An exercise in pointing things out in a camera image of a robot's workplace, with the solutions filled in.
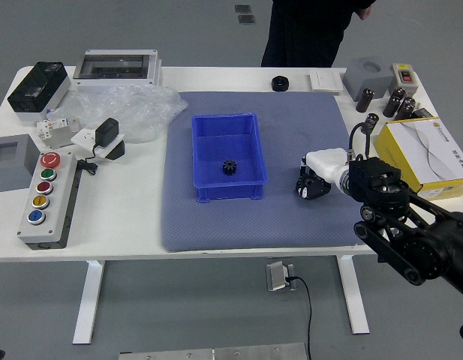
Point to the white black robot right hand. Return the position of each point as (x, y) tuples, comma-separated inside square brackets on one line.
[(325, 161)]

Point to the person's hand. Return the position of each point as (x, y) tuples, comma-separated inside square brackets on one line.
[(366, 14)]

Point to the big black gear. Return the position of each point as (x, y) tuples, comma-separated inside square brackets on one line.
[(309, 182)]

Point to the small black gear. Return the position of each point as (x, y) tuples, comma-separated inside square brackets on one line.
[(229, 167)]

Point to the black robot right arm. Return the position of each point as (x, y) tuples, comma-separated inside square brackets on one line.
[(422, 247)]

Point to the yellow white carton box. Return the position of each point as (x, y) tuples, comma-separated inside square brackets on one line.
[(415, 150)]

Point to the blue plastic box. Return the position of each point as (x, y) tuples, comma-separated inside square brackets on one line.
[(216, 135)]

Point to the grey five-button control box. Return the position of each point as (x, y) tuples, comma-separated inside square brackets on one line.
[(28, 232)]

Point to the grey distribution box clear lid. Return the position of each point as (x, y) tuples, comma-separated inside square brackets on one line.
[(141, 75)]

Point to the person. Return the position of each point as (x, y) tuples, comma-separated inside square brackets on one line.
[(306, 33)]

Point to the grey block with round hole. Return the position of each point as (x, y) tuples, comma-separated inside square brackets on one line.
[(362, 78)]

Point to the blue-grey padded mat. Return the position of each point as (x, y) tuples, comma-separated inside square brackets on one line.
[(253, 225)]

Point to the white table leg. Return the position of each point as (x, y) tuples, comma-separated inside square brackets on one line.
[(353, 300), (89, 300)]

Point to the small black flat component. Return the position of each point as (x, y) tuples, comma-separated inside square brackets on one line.
[(423, 113)]

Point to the dark floor cover plate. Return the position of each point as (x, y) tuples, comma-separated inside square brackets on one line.
[(242, 8), (246, 19)]

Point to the silver floor socket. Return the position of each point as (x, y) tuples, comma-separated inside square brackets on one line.
[(276, 277)]

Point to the grey block with square hole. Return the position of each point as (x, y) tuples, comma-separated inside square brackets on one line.
[(9, 176)]

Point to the clear plastic bag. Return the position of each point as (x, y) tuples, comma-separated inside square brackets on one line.
[(141, 108)]

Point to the black block under socket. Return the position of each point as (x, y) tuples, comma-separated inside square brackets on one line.
[(118, 152)]

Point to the grey metal plate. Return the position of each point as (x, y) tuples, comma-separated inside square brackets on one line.
[(216, 354)]

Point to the black power adapter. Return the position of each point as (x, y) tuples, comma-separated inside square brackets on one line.
[(106, 131)]

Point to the white circuit breaker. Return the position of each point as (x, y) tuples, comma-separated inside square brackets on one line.
[(53, 129)]

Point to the white socket plate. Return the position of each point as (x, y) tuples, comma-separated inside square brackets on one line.
[(83, 138)]

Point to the grey switch box red button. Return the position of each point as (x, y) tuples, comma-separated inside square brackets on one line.
[(403, 77)]

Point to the white wall switch plate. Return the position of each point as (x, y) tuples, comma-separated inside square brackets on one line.
[(325, 81)]

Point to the black lidded white enclosure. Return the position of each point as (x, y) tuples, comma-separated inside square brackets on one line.
[(38, 88)]

